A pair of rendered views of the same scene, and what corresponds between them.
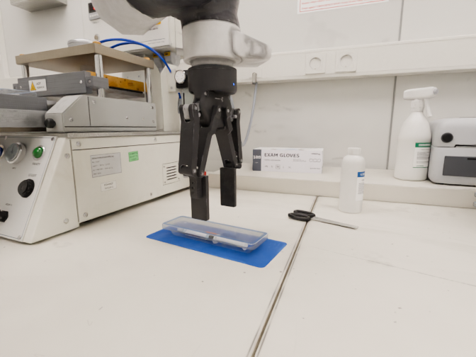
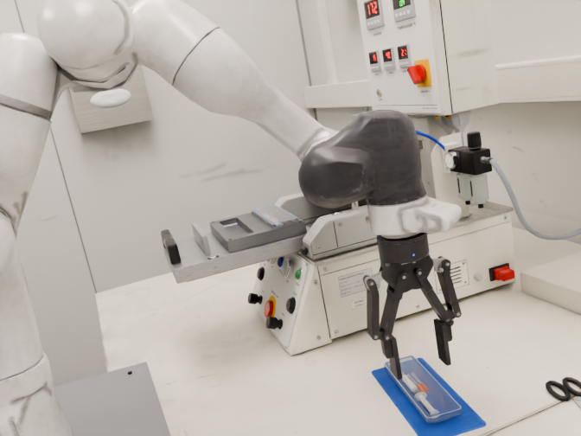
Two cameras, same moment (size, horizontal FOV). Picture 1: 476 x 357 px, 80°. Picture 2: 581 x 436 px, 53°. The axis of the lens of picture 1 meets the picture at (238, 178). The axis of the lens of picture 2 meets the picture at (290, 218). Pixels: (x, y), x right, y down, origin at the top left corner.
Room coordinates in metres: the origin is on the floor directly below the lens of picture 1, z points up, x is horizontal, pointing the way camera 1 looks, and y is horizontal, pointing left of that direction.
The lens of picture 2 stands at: (-0.20, -0.51, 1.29)
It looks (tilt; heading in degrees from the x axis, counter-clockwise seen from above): 14 degrees down; 51
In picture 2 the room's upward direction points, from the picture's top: 10 degrees counter-clockwise
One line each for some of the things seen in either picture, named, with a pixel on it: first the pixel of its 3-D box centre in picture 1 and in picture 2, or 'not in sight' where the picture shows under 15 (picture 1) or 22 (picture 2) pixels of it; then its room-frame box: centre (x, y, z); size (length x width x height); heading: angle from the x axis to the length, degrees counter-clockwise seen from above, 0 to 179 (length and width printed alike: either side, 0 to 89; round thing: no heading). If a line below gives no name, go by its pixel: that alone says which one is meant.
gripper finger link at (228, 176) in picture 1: (228, 187); (442, 342); (0.49, 0.02, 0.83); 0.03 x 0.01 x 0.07; 60
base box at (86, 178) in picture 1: (98, 167); (373, 262); (0.74, 0.37, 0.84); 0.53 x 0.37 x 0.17; 156
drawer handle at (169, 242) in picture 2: not in sight; (169, 245); (0.34, 0.56, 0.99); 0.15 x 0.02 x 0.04; 66
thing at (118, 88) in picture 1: (90, 76); not in sight; (0.75, 0.37, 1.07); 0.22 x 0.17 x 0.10; 66
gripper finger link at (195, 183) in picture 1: (191, 182); (379, 343); (0.41, 0.07, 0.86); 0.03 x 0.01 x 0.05; 150
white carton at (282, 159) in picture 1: (288, 159); not in sight; (0.97, -0.18, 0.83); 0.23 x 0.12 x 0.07; 73
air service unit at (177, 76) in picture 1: (190, 86); (466, 169); (0.78, 0.12, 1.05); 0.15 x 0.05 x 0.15; 66
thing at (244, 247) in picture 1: (212, 234); (419, 389); (0.45, 0.04, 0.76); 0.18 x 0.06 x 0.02; 60
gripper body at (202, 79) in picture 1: (212, 98); (405, 260); (0.46, 0.04, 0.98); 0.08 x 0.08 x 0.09
